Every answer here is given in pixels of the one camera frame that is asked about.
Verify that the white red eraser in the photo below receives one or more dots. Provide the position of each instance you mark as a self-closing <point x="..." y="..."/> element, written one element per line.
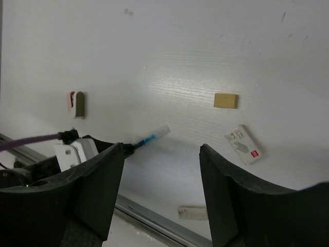
<point x="244" y="146"/>

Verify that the pink white eraser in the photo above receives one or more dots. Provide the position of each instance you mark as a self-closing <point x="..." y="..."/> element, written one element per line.
<point x="76" y="102"/>

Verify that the blue refill pen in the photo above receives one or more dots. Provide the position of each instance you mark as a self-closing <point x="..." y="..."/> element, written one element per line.
<point x="129" y="149"/>

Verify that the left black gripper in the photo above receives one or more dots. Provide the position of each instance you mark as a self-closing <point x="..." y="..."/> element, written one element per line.
<point x="26" y="175"/>

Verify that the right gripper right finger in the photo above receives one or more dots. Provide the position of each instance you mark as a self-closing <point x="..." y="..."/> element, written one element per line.
<point x="245" y="210"/>

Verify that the grey white eraser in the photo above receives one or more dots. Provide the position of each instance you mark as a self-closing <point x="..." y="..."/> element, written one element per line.
<point x="192" y="212"/>

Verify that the small tan eraser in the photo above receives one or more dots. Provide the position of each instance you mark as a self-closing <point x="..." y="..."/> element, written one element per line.
<point x="225" y="100"/>

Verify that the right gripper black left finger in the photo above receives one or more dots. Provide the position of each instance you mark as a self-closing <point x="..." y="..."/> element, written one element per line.
<point x="71" y="208"/>

